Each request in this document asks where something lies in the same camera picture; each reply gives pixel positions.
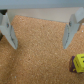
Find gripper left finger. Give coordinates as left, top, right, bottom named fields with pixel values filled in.
left=0, top=9, right=19, bottom=51

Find purple block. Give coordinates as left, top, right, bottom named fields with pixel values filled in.
left=69, top=56, right=78, bottom=73

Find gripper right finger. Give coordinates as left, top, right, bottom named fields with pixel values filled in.
left=62, top=7, right=84, bottom=50

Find yellow block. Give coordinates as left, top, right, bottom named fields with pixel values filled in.
left=73, top=53, right=84, bottom=73

